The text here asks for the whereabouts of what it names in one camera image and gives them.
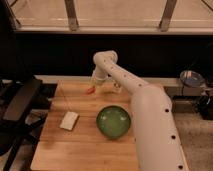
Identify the orange red pepper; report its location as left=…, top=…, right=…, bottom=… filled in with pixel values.
left=86, top=87, right=95, bottom=94

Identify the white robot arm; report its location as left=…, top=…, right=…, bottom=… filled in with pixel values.
left=92, top=51, right=189, bottom=171

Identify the white sponge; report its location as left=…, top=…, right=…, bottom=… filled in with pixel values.
left=60, top=111, right=79, bottom=131

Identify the clear spray bottle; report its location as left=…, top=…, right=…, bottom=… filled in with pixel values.
left=113, top=82, right=122, bottom=93

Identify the green bowl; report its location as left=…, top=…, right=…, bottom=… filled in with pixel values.
left=96, top=106, right=131, bottom=139

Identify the wooden cutting board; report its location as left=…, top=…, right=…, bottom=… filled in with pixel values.
left=31, top=81, right=139, bottom=171

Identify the black office chair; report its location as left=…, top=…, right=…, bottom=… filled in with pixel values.
left=0, top=78, right=51, bottom=171

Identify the round metal bowl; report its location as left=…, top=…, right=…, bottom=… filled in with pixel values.
left=180, top=70, right=204, bottom=87

